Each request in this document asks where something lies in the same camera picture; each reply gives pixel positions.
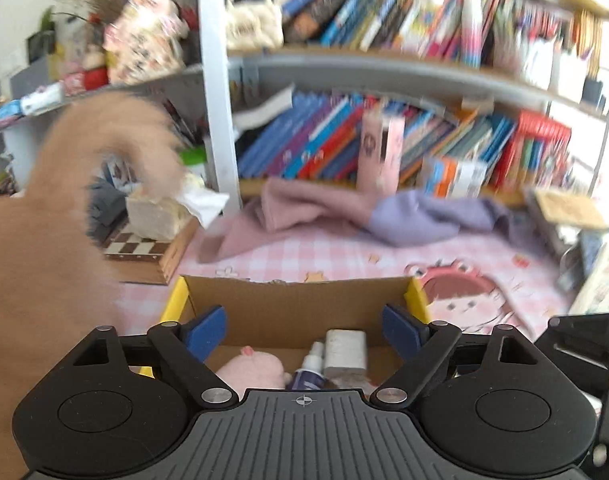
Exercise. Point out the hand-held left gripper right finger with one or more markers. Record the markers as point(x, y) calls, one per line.
point(404, 332)

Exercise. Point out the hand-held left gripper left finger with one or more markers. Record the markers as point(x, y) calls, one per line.
point(204, 332)

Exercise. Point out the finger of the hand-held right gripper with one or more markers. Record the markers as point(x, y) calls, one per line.
point(589, 350)

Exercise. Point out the pink plush toy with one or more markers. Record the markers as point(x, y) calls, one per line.
point(254, 370)

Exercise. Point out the cream rectangular block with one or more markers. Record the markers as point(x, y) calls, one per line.
point(344, 350)

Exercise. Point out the yellow cardboard box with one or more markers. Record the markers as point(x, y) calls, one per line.
point(294, 310)

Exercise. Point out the small white bottle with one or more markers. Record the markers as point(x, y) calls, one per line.
point(309, 377)

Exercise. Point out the stack of textbooks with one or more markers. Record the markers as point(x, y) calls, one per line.
point(604, 280)

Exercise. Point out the wooden chessboard box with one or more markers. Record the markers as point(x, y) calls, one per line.
point(134, 247)

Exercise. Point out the pink and lilac scarf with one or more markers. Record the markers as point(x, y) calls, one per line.
point(409, 220)

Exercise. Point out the cream tissue box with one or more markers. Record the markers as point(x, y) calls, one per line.
point(154, 217)

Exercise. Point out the stack of brown notebooks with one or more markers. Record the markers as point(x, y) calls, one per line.
point(569, 210)

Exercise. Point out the dark grey garment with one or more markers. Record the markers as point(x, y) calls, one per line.
point(104, 205)

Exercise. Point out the orange and white carton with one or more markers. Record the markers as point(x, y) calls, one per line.
point(459, 177)

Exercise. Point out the pink upright gadget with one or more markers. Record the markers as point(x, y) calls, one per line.
point(379, 160)

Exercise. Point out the tan furry cat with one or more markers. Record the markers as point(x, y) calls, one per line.
point(34, 285)

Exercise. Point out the row of red thick books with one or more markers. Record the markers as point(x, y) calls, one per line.
point(534, 150)

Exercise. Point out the row of blue books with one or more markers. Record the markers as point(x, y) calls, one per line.
point(304, 145)

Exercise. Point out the white and wooden bookshelf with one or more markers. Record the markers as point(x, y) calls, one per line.
point(214, 110)

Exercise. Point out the white storage box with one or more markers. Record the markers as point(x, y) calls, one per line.
point(573, 75)

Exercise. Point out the white plastic pack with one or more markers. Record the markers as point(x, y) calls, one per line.
point(42, 99)

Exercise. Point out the white pen holder with pens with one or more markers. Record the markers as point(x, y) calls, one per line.
point(536, 60)

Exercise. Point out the pink floral ornament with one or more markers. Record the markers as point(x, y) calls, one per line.
point(144, 40)

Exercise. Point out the white quilted handbag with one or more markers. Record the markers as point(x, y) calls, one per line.
point(252, 25)

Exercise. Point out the row of slim colourful books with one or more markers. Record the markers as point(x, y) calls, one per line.
point(364, 10)

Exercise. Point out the green houseplant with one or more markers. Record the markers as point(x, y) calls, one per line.
point(42, 42)

